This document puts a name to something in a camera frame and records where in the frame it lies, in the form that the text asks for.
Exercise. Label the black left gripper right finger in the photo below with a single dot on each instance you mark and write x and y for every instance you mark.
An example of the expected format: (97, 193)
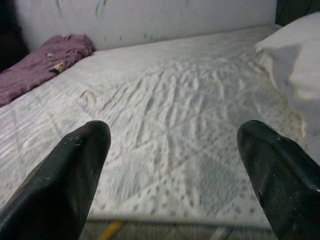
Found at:
(282, 175)

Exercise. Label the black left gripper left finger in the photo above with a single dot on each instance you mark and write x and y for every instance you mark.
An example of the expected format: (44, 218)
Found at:
(57, 180)

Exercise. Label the white pillow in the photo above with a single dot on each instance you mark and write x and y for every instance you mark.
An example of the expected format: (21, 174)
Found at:
(295, 62)

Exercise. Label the purple cartoon print blanket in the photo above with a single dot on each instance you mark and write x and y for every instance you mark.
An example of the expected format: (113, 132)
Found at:
(45, 65)

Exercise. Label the white quilted mattress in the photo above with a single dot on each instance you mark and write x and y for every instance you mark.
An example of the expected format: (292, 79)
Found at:
(175, 112)

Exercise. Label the black tufted headboard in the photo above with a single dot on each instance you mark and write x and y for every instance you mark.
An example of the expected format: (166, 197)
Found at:
(295, 10)

